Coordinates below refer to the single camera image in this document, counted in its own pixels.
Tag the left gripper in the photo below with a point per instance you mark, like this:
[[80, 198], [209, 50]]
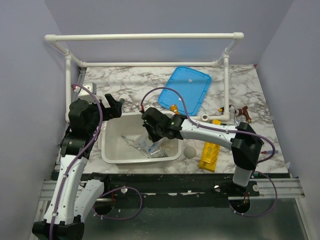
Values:
[[114, 111]]

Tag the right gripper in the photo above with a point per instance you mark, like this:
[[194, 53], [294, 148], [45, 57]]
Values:
[[153, 137]]

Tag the clear bag of syringes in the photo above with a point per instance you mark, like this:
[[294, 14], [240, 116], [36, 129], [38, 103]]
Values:
[[151, 149]]

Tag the metal crucible tongs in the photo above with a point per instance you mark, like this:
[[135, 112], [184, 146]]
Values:
[[131, 142]]

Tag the white plastic bin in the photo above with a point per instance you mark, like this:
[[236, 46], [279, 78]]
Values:
[[118, 131]]

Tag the frosted watch glass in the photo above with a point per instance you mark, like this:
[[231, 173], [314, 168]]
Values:
[[189, 152]]

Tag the blue plastic bin lid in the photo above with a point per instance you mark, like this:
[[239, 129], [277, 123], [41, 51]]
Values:
[[191, 84]]

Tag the yellow test tube rack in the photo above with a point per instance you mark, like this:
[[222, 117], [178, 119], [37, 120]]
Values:
[[209, 157]]

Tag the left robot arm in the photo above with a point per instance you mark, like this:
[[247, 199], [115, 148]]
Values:
[[66, 214]]

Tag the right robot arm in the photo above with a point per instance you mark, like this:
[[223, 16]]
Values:
[[241, 140]]

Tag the orange hose connector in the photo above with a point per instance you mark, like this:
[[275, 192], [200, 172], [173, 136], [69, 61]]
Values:
[[174, 109]]

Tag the black mounting rail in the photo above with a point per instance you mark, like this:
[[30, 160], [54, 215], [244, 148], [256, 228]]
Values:
[[130, 191]]

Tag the white PVC pipe frame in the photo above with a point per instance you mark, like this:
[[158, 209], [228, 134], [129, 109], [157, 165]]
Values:
[[223, 59]]

